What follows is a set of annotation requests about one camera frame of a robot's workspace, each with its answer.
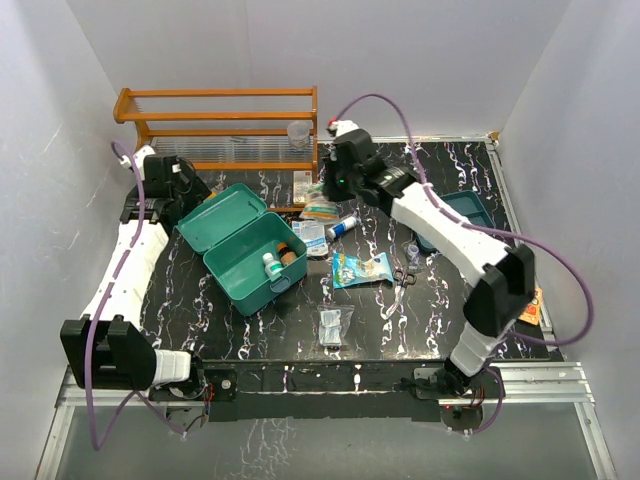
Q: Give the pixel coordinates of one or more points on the brown syrup bottle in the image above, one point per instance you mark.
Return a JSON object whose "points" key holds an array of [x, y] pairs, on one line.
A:
{"points": [[287, 255]]}

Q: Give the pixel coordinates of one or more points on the teal medicine kit box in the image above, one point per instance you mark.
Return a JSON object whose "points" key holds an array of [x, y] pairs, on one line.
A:
{"points": [[231, 232]]}

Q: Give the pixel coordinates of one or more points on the cotton swab bag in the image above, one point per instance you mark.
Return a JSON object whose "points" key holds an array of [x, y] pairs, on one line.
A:
{"points": [[348, 271]]}

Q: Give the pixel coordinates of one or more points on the white upright medicine box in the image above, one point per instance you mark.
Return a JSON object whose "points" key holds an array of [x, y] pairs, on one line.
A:
{"points": [[302, 182]]}

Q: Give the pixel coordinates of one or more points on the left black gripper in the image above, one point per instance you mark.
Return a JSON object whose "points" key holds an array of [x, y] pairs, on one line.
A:
{"points": [[195, 192]]}

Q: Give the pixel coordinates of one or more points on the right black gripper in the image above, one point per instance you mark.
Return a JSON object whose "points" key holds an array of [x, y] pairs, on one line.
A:
{"points": [[331, 165]]}

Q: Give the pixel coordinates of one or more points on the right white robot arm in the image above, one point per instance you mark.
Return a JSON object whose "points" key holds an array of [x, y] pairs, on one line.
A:
{"points": [[502, 278]]}

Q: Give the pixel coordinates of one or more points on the white blue mask packet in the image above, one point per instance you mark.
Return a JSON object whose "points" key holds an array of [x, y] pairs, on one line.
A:
{"points": [[313, 235]]}

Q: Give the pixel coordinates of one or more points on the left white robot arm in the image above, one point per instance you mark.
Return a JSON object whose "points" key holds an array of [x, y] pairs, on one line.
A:
{"points": [[105, 348]]}

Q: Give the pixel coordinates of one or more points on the clear plastic measuring cup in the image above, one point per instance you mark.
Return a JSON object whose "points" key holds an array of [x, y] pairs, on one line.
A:
{"points": [[298, 133]]}

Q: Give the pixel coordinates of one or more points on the blue white spray can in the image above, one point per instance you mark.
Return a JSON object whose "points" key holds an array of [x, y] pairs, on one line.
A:
{"points": [[345, 225]]}

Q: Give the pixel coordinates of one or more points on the small clear vial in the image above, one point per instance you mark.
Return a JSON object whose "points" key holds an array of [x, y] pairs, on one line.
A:
{"points": [[413, 257]]}

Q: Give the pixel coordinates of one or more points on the alcohol pad sachets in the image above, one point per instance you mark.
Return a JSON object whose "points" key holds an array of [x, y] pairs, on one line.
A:
{"points": [[334, 323]]}

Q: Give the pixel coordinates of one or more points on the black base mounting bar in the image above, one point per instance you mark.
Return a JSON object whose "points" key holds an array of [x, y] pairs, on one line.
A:
{"points": [[318, 389]]}

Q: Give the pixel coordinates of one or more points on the orange wooden shelf rack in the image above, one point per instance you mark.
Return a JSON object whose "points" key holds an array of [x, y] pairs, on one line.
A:
{"points": [[229, 131]]}

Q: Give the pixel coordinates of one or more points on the orange blister pack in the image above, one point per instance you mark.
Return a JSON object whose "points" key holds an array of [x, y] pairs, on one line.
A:
{"points": [[532, 312]]}

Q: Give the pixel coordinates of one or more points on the white green pill bottle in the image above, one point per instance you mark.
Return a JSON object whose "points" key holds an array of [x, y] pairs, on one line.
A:
{"points": [[272, 266]]}

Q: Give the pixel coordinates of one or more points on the bandage roll packet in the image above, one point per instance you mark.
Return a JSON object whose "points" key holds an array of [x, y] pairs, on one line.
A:
{"points": [[317, 207]]}

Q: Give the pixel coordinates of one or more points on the black handled scissors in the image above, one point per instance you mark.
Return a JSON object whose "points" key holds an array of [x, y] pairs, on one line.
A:
{"points": [[403, 279]]}

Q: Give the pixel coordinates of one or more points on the teal divided tray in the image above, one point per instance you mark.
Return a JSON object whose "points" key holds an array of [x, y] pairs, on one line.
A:
{"points": [[467, 203]]}

